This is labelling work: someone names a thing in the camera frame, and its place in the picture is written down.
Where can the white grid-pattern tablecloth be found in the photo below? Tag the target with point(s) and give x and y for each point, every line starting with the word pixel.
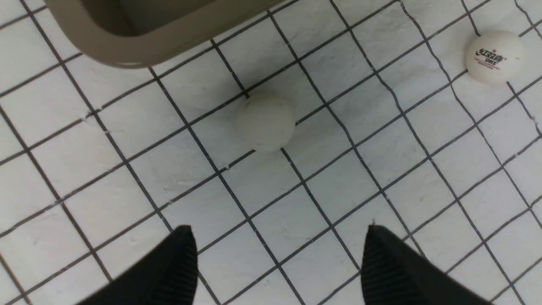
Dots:
pixel 99 164

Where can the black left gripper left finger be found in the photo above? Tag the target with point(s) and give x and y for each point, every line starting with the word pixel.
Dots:
pixel 167 275

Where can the olive plastic storage bin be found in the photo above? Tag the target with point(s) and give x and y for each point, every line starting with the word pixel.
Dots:
pixel 142 33

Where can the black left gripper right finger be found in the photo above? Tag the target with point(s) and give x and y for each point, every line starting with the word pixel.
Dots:
pixel 394 274

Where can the plain white ping-pong ball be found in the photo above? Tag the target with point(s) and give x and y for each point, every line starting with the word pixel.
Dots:
pixel 265 122

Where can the white ping-pong ball red logo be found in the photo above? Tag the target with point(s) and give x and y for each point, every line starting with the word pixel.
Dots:
pixel 495 57

